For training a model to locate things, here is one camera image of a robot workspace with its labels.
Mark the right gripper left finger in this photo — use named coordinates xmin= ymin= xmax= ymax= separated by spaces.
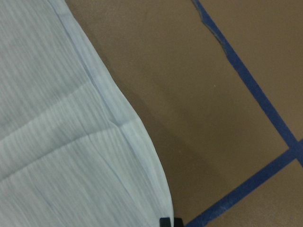
xmin=159 ymin=218 xmax=171 ymax=227

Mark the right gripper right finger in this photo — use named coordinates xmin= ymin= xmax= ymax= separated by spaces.
xmin=174 ymin=218 xmax=184 ymax=227

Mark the light blue button shirt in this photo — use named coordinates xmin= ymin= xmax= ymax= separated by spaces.
xmin=0 ymin=0 xmax=174 ymax=227

